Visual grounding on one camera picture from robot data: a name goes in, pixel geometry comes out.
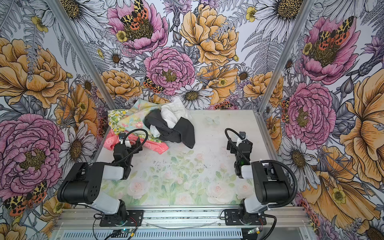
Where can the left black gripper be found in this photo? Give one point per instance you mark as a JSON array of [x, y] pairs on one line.
[[121, 149]]

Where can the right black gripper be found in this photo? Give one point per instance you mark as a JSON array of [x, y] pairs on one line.
[[243, 149]]

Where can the pink patterned cloth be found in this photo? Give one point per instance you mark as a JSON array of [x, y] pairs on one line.
[[113, 139]]

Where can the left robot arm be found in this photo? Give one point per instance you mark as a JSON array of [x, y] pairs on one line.
[[82, 185]]

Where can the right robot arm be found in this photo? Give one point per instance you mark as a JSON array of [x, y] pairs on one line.
[[275, 184]]

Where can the pastel floral cloth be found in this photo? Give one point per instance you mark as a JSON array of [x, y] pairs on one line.
[[136, 116]]

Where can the yellow green floral cloth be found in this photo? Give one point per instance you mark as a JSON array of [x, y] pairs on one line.
[[114, 116]]

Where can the dark grey cloth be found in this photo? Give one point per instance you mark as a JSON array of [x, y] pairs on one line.
[[182, 132]]

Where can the white cloth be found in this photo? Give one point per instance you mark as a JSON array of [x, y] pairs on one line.
[[173, 111]]

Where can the white vented strip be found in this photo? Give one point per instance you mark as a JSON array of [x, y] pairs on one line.
[[153, 234]]

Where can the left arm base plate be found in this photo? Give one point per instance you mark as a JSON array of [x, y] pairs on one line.
[[133, 218]]

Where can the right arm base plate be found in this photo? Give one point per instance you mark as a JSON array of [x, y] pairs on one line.
[[234, 217]]

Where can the aluminium front rail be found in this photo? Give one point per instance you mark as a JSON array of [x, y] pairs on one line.
[[178, 217]]

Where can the left aluminium corner post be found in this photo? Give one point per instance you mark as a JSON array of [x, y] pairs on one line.
[[68, 28]]

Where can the aluminium corner post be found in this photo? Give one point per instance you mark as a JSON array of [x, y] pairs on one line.
[[68, 28], [291, 40]]

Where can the right aluminium corner post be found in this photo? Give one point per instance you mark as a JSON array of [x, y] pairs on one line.
[[291, 40]]

